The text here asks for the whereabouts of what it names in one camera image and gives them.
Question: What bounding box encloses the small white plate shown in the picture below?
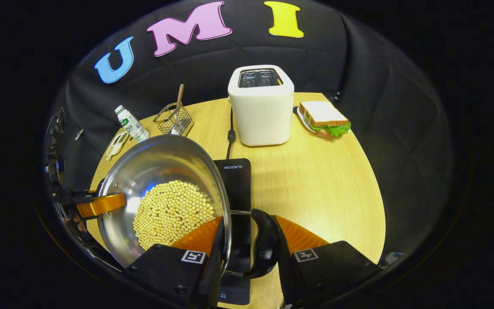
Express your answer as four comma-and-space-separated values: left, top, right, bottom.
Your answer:
296, 106, 318, 134

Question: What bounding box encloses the black toaster power cable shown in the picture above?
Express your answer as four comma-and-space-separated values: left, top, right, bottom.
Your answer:
225, 107, 236, 160

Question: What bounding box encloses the black induction cooktop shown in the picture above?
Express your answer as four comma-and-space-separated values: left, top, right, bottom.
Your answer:
213, 158, 252, 306

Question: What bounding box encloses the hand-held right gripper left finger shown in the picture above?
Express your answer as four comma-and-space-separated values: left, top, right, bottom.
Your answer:
122, 216, 227, 309

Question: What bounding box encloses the white divided condiment dish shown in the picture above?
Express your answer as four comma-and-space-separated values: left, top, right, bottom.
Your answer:
105, 131, 130, 162

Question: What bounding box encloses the pile of soybeans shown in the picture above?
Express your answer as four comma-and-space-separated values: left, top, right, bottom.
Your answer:
133, 180, 216, 251

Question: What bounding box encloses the white toaster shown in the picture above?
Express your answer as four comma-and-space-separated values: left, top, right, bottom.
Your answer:
227, 64, 295, 147

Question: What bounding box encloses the sandwich with lettuce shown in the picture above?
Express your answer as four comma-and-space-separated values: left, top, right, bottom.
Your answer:
299, 101, 352, 138

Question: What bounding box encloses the small white drink bottle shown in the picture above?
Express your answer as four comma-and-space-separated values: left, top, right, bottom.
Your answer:
114, 105, 151, 143

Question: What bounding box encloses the stainless steel pot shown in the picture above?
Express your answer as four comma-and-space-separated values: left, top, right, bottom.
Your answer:
96, 134, 280, 279

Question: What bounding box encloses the black backdrop cloth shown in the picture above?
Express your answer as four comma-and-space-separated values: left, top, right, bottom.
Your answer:
56, 0, 454, 258

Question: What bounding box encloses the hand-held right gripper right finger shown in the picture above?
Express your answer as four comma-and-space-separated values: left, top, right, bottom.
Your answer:
273, 214, 381, 308

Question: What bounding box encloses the metal wire basket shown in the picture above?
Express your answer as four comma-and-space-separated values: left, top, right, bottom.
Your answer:
153, 102, 194, 137

